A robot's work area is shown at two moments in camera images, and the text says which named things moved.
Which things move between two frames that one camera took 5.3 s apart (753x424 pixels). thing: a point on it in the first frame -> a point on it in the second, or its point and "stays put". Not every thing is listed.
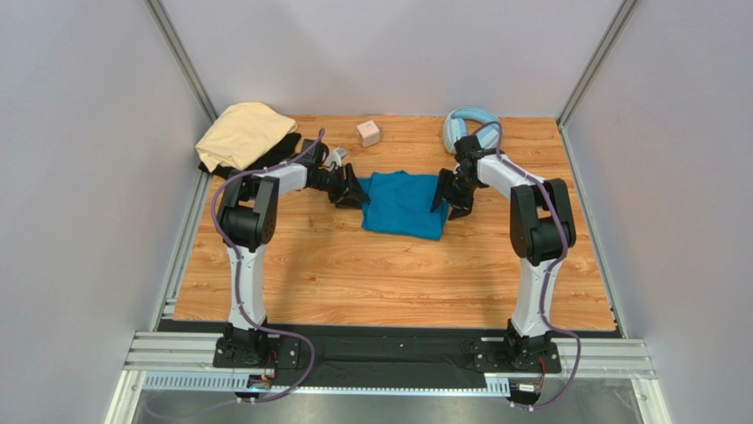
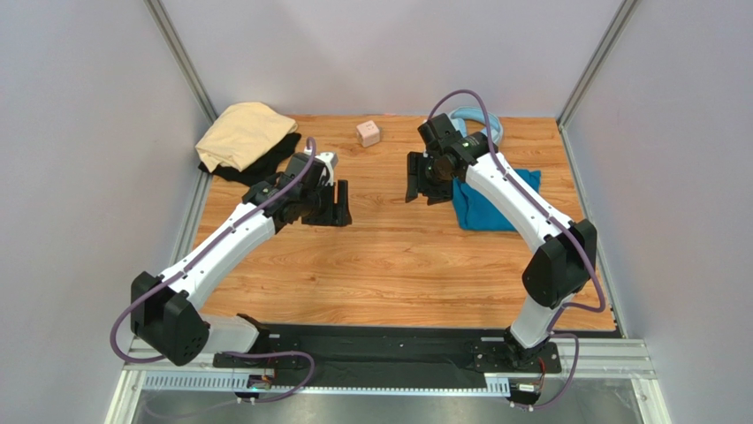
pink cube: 369,133 stays put
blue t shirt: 400,202 -> 473,212
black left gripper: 353,185 -> 330,218
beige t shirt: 244,130 stays put
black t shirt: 283,152 stays put
